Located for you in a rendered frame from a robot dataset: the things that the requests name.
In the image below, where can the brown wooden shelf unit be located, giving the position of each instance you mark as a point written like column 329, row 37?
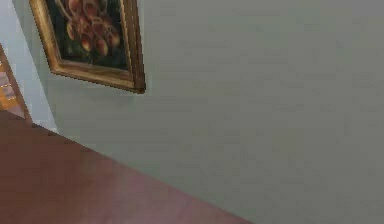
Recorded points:
column 9, row 95

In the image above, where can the gold framed fruit painting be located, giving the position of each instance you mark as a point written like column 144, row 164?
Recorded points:
column 90, row 36

